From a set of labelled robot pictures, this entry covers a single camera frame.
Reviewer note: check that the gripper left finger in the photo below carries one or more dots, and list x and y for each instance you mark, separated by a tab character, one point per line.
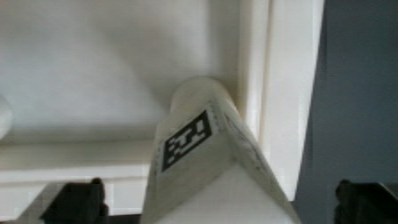
78	207

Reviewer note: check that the white leg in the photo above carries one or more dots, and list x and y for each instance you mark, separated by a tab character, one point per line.
212	185

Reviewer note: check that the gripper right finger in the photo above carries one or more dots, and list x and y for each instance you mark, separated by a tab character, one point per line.
366	203

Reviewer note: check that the white square tabletop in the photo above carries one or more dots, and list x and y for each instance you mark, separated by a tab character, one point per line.
96	55

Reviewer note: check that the white L-shaped obstacle fence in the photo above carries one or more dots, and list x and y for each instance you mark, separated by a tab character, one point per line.
272	95

